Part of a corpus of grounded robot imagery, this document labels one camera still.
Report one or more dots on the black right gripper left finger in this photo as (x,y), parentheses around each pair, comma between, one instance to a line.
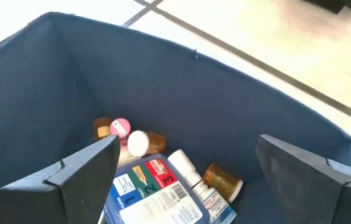
(54,202)

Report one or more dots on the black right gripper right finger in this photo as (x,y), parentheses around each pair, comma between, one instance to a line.
(312,196)

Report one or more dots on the blue first aid kit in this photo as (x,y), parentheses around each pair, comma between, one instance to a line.
(150,199)

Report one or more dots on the white bottle purple label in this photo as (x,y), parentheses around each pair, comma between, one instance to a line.
(188,169)

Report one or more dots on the navy fabric basket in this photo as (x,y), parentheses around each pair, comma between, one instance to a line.
(163,87)

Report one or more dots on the black box-shaped object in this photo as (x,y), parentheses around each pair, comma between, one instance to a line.
(328,4)

